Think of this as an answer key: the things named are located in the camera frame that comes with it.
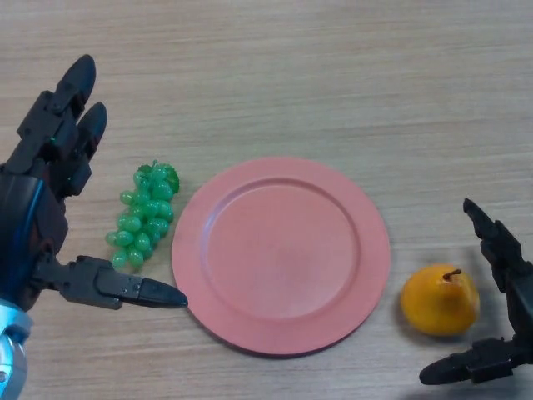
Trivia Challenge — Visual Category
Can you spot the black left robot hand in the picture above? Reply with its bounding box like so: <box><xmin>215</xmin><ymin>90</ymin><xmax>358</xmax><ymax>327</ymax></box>
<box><xmin>0</xmin><ymin>54</ymin><xmax>189</xmax><ymax>313</ymax></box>

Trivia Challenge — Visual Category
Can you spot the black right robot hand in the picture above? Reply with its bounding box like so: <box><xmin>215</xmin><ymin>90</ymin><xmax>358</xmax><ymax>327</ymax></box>
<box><xmin>419</xmin><ymin>197</ymin><xmax>533</xmax><ymax>387</ymax></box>

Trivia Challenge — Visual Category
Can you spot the yellow pear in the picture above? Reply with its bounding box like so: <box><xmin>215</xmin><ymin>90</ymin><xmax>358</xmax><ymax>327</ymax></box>
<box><xmin>400</xmin><ymin>263</ymin><xmax>481</xmax><ymax>338</ymax></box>

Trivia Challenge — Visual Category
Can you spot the pink round plate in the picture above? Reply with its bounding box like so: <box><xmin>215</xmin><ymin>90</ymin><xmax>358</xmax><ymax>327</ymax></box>
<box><xmin>171</xmin><ymin>157</ymin><xmax>391</xmax><ymax>358</ymax></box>

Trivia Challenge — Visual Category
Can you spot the green grape bunch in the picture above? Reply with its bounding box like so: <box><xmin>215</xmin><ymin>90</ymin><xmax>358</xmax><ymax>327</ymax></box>
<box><xmin>104</xmin><ymin>160</ymin><xmax>181</xmax><ymax>272</ymax></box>

